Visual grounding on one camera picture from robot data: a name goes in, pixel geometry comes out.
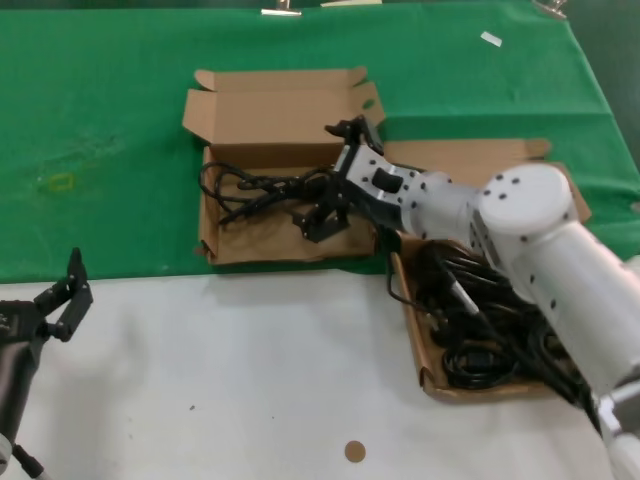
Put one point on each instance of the green table cloth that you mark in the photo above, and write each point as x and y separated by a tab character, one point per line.
100	100

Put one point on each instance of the beige flat object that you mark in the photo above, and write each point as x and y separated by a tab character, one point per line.
350	2

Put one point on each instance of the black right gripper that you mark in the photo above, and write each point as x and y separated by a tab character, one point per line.
370	210

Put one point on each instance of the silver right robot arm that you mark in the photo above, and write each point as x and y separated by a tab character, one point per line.
550	240

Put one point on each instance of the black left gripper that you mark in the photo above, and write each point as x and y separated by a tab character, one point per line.
17	360

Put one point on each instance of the empty open cardboard box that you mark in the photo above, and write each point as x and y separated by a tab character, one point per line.
270	245

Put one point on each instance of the open brown cardboard box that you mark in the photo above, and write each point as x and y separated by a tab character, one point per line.
450	155

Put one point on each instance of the brown cardboard disc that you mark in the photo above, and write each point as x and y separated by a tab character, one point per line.
354	451

